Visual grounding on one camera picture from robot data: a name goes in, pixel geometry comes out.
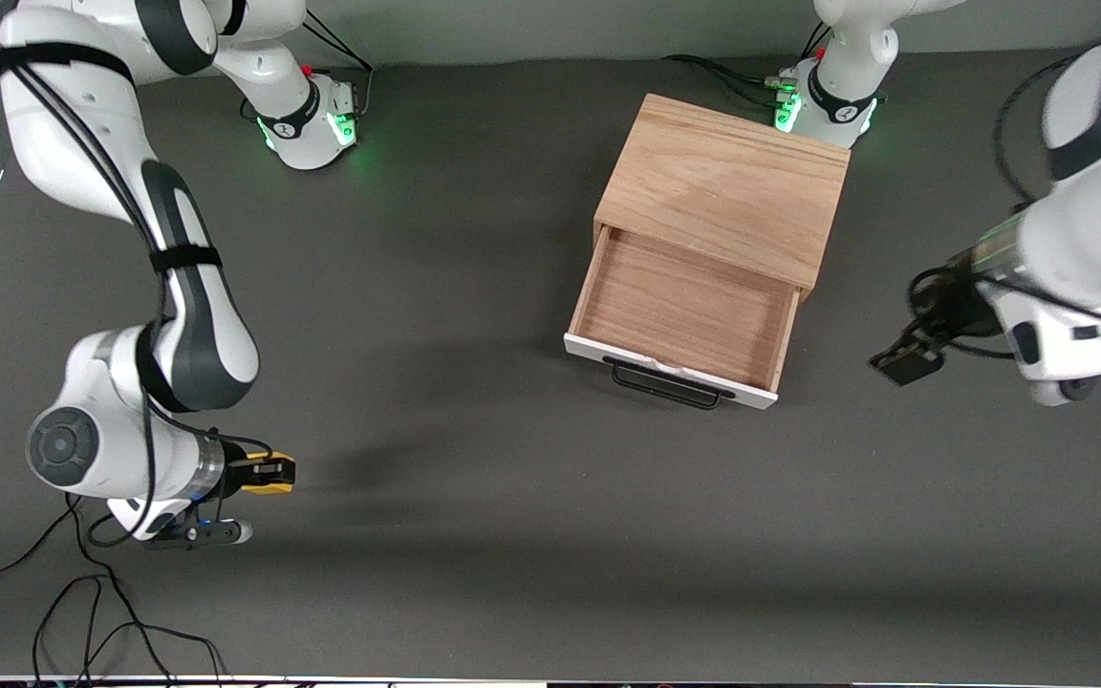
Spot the yellow cube block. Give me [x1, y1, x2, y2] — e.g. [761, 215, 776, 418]
[243, 451, 296, 496]

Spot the white-front drawer with black handle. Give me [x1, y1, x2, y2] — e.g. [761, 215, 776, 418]
[563, 226, 804, 412]

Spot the wooden drawer cabinet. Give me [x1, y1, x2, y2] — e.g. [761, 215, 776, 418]
[594, 93, 851, 293]

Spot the dark grey table mat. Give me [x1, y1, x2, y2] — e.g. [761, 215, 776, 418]
[0, 33, 1101, 681]

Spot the loose thin black cable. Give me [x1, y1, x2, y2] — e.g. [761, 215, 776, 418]
[0, 497, 227, 688]

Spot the narrow black velcro strap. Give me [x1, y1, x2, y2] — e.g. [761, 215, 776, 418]
[148, 245, 225, 276]

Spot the black left arm base cable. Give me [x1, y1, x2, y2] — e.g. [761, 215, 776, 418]
[661, 23, 833, 112]

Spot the black arm base cable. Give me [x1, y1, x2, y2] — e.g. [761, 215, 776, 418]
[661, 23, 833, 112]
[291, 13, 376, 121]

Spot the black right arm base cable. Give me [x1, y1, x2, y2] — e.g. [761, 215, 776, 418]
[291, 13, 376, 121]

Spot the wide black velcro strap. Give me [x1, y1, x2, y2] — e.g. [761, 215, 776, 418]
[0, 42, 137, 88]

